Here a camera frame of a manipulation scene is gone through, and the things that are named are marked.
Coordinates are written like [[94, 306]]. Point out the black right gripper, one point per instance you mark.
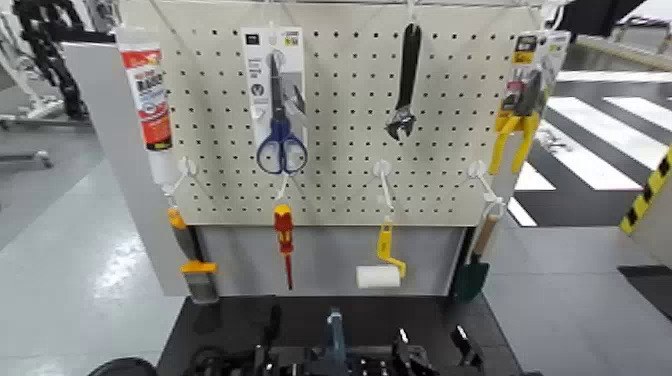
[[399, 370]]

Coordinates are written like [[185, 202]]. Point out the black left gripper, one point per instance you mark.
[[226, 362]]

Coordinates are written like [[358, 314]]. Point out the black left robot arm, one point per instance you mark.
[[123, 367]]

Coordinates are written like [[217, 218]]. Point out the grey backing panel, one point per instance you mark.
[[325, 257]]

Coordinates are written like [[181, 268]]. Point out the red yellow screwdriver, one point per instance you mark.
[[283, 226]]

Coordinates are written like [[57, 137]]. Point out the white pegboard hook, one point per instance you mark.
[[383, 170], [283, 186], [478, 169], [185, 167]]

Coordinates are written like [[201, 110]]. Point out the beige perforated pegboard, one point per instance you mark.
[[341, 131]]

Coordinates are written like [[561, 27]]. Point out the black floor mat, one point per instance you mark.
[[651, 288]]

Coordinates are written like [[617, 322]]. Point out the white red sealant tube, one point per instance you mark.
[[149, 94]]

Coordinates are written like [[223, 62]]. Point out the yellow black striped barrier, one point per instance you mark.
[[648, 191]]

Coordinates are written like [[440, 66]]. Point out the blue scissors in package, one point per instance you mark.
[[260, 58]]

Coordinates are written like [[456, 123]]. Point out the black adjustable wrench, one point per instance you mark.
[[408, 68]]

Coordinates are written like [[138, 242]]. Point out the yellow black pliers packaging card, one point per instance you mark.
[[551, 52]]

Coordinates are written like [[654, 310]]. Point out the black overhead equipment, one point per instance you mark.
[[593, 16]]

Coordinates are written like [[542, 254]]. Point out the white metal frame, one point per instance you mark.
[[26, 100]]

